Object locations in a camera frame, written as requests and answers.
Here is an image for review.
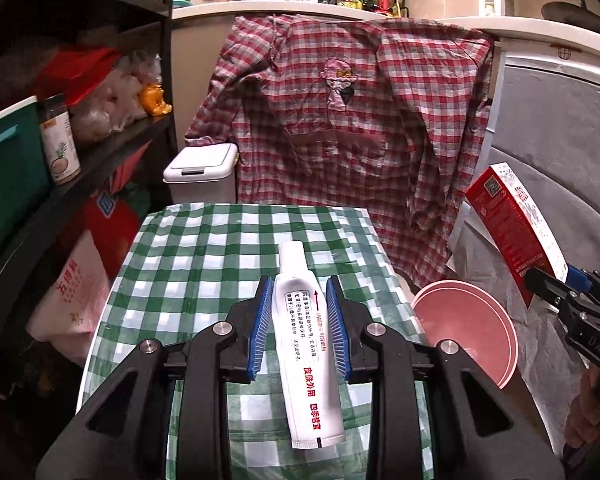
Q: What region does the white ointment tube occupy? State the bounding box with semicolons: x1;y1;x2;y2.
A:
272;240;346;450

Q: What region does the red white medicine box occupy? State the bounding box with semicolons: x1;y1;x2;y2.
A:
465;162;568;306

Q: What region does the pink round trash basin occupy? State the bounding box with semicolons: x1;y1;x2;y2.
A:
412;280;519;389

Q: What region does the white lidded trash bin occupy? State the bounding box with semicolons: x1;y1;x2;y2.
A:
163;143;238;204

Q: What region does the person's right hand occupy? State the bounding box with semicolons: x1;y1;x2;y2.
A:
564;364;600;448

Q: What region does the green white checkered tablecloth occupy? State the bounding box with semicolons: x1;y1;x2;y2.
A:
80;204;424;479

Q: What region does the white bag red print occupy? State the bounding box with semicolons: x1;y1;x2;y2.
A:
27;230;110;366

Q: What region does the grey fabric cover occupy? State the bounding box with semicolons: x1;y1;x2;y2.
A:
452;52;600;452

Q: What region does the red plaid hanging shirt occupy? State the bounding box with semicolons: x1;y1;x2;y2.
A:
185;15;494;287

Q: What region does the yellow toy figure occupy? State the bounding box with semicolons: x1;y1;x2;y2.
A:
137;82;172;117

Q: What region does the clear bag on shelf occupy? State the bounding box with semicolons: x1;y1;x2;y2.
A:
69;50;162;146

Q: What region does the teal plastic storage box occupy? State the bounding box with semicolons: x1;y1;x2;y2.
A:
0;96;48;244

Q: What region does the glass jar with label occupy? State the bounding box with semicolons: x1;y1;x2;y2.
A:
36;93;81;185

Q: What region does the red bag on shelf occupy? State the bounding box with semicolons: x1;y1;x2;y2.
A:
30;47;121;107

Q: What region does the black metal shelf rack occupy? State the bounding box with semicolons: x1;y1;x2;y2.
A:
0;0;176;322

